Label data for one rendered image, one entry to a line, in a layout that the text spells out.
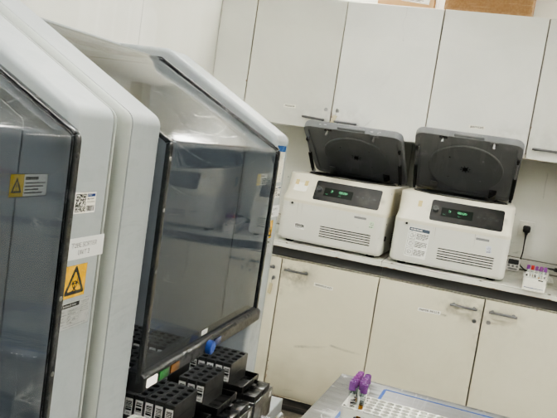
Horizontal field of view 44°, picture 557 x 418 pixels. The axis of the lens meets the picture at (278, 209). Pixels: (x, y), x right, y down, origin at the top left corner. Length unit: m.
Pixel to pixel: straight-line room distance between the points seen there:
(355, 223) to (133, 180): 2.46
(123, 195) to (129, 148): 0.07
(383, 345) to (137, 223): 2.54
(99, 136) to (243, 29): 3.06
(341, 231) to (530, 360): 1.08
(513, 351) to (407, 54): 1.59
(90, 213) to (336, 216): 2.57
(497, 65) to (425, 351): 1.47
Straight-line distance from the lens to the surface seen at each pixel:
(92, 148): 1.00
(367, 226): 3.48
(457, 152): 3.68
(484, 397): 3.58
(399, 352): 3.55
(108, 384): 1.19
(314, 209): 3.54
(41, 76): 1.00
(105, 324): 1.13
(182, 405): 1.47
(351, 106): 3.79
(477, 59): 3.74
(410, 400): 1.87
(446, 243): 3.44
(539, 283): 3.41
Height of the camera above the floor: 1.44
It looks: 6 degrees down
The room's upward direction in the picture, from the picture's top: 8 degrees clockwise
